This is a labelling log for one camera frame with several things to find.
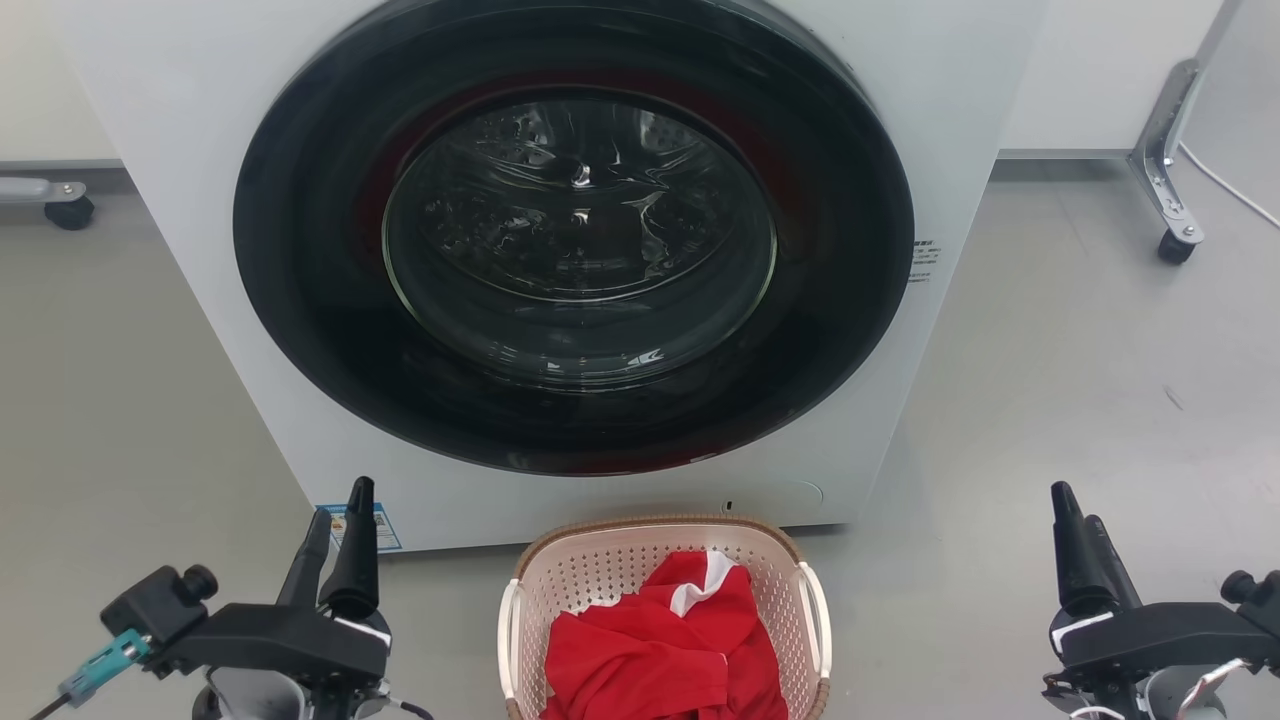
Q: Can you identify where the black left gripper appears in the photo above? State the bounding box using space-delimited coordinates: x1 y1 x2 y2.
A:
150 477 393 691

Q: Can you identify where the round black washer door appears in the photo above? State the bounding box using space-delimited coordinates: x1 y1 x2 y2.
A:
232 0 916 477

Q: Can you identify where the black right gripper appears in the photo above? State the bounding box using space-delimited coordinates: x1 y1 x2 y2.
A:
1048 482 1280 683

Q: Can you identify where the white front-load washing machine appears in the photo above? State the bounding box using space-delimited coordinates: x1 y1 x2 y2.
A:
55 0 1046 554

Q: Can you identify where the teal cable connector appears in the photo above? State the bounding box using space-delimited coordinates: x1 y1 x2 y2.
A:
58 628 151 707

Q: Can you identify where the white floor cable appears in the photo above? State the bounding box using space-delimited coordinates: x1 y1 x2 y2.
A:
1178 140 1280 229

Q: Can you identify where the beige perforated laundry basket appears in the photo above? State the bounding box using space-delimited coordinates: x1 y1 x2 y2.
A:
497 514 833 720

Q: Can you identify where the blue energy sticker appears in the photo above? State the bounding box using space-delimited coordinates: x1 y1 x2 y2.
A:
318 502 403 554

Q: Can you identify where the white right arm cable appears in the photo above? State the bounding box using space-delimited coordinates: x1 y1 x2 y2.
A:
1175 658 1251 720

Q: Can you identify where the white mobile partition with caster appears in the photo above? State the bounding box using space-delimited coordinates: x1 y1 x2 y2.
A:
1000 0 1246 266
0 0 126 232

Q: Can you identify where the red and white garment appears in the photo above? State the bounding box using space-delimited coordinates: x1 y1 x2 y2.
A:
540 549 791 720

